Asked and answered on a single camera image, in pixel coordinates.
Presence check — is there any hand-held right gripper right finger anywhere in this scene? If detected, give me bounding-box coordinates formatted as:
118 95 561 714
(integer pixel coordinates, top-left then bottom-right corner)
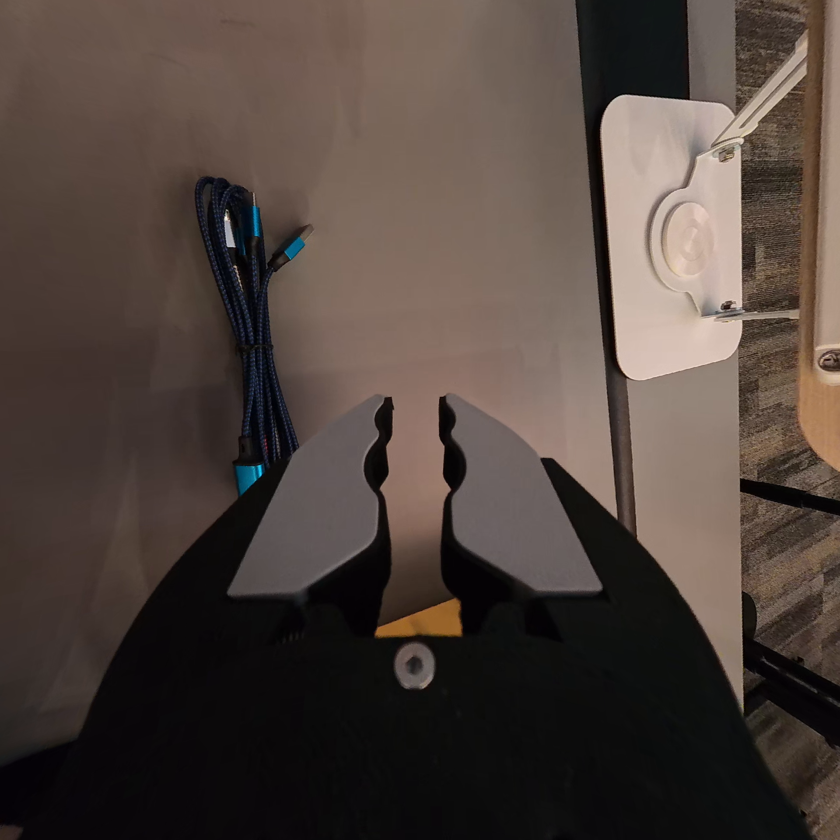
437 392 607 636

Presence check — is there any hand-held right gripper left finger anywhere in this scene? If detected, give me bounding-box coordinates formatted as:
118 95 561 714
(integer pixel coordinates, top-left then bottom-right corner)
226 393 393 636

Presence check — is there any yellow plastic bin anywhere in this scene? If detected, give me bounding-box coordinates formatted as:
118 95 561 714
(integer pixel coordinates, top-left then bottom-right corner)
373 600 464 641

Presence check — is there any instruction poster board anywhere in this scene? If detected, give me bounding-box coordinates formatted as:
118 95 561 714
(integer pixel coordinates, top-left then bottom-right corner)
712 0 840 473

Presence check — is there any blue red braided cable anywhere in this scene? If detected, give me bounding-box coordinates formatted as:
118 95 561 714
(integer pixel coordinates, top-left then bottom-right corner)
193 174 317 500

